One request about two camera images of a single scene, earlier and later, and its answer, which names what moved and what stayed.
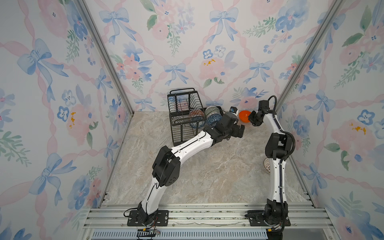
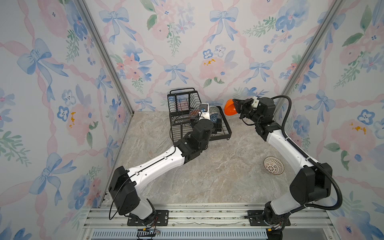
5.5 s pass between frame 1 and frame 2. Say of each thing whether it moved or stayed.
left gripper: moved
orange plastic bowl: moved
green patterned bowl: stayed
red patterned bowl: stayed
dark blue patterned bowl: stayed
